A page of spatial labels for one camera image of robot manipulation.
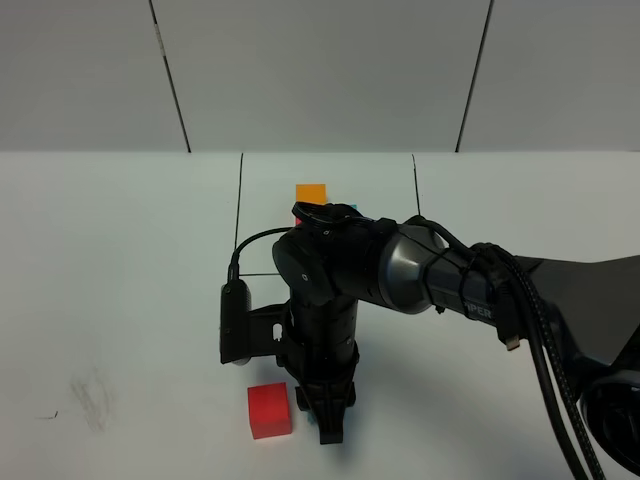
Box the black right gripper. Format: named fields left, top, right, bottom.
left=248, top=294, right=359, bottom=445

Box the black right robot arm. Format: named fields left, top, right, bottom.
left=221, top=202, right=639, bottom=479

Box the orange template block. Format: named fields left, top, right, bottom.
left=296, top=184, right=327, bottom=205

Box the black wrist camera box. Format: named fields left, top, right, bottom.
left=219, top=279, right=251, bottom=366

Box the black braided cable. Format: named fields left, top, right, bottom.
left=228, top=201, right=607, bottom=480

